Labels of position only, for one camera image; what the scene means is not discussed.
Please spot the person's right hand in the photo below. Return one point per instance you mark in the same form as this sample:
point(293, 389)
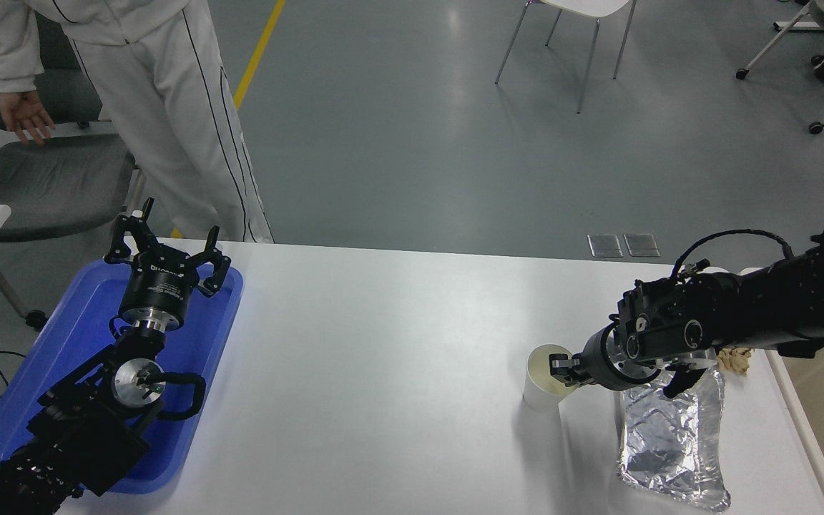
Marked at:
point(26, 118)

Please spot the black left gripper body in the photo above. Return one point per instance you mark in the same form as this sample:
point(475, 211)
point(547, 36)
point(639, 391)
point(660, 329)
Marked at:
point(158, 290)

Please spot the grey office chair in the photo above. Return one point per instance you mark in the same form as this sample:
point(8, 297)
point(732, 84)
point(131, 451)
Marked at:
point(47, 186)

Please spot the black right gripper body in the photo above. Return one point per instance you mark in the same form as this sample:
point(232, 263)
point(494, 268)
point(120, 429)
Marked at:
point(596, 365)

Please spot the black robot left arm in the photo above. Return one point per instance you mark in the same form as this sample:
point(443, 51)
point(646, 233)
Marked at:
point(83, 429)

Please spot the crumpled tan paper ball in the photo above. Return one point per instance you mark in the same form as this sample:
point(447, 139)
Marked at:
point(737, 361)

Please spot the white paper cup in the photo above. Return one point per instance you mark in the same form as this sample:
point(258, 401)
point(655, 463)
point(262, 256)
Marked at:
point(541, 393)

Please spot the metal floor plate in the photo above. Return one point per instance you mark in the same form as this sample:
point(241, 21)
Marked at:
point(642, 244)
point(605, 245)

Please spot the crumpled silver foil tray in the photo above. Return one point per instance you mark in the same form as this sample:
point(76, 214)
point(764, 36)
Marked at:
point(669, 443)

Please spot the white chair with metal legs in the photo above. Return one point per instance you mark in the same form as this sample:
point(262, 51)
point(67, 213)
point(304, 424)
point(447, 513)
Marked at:
point(591, 6)

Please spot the blue plastic tray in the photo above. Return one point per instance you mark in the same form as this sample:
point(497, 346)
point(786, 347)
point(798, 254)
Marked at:
point(197, 336)

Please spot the white-framed chair on casters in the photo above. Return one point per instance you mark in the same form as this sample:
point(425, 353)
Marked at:
point(742, 73)

